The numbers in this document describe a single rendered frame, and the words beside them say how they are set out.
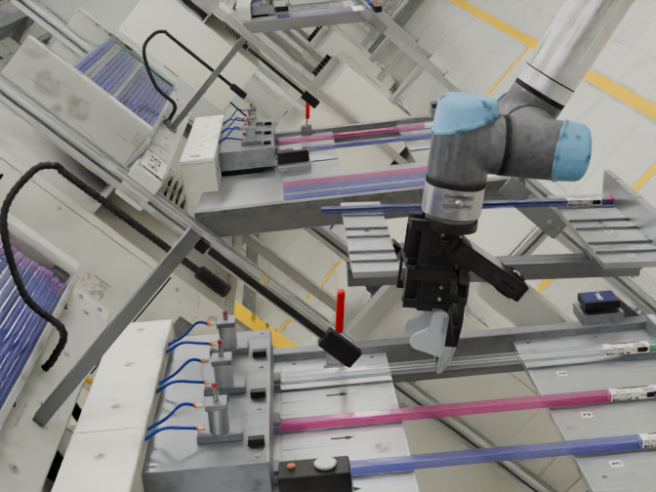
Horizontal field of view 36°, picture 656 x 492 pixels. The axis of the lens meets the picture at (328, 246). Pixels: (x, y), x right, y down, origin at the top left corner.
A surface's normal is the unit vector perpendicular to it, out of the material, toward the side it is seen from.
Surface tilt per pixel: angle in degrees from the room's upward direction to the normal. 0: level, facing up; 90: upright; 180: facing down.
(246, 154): 90
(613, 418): 46
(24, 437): 90
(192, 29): 90
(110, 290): 90
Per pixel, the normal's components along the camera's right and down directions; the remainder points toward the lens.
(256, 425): -0.07, -0.94
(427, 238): 0.05, 0.33
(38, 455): 0.64, -0.73
